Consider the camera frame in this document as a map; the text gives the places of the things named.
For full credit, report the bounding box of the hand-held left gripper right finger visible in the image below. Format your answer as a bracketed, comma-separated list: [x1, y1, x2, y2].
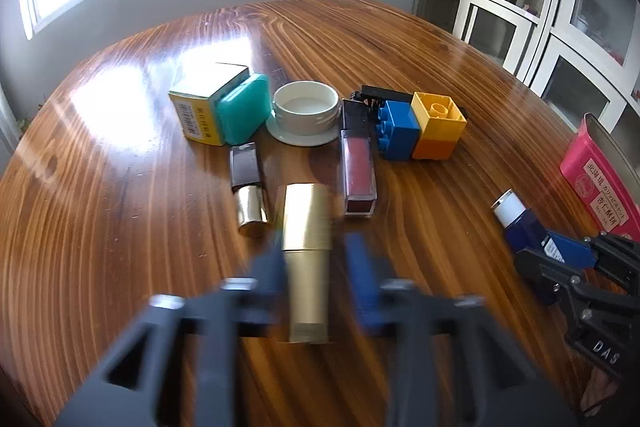
[344, 233, 581, 427]

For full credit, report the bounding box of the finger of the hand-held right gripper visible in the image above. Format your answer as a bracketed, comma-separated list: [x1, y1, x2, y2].
[587, 233, 640, 295]
[515, 248, 591, 305]

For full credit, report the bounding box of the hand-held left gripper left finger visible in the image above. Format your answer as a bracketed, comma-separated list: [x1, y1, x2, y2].
[52, 232, 288, 427]

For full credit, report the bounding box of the gold cosmetic tube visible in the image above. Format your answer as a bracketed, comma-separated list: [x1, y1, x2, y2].
[275, 183, 335, 345]

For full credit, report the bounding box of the dark blue bottle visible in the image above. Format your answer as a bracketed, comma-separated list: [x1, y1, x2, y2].
[491, 189, 598, 308]

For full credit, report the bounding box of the pink tin box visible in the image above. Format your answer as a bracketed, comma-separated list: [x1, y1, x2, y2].
[560, 113, 640, 243]

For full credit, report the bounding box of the blue building block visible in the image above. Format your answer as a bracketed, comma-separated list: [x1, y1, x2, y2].
[376, 99, 421, 162]

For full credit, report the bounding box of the teal plastic case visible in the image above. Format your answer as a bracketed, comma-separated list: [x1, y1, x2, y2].
[215, 73, 273, 145]

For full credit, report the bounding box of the person's right hand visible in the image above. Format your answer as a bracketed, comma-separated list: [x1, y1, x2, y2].
[582, 362, 621, 414]

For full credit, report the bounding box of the dark brown gold lipstick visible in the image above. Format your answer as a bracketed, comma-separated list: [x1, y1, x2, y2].
[230, 143, 269, 235]

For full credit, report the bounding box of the red lip gloss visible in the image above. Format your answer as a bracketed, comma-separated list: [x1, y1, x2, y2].
[340, 99, 377, 215]

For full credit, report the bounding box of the yellow green medicine box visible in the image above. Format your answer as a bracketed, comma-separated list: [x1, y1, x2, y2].
[168, 62, 251, 146]

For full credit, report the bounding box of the yellow and orange building block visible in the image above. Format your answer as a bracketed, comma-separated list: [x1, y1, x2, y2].
[410, 92, 468, 161]

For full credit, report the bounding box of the black hair clip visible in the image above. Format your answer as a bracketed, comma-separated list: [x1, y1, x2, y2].
[350, 85, 468, 122]

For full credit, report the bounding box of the grey glass-door cabinet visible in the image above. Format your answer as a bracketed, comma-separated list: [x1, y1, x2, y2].
[412, 0, 640, 148]

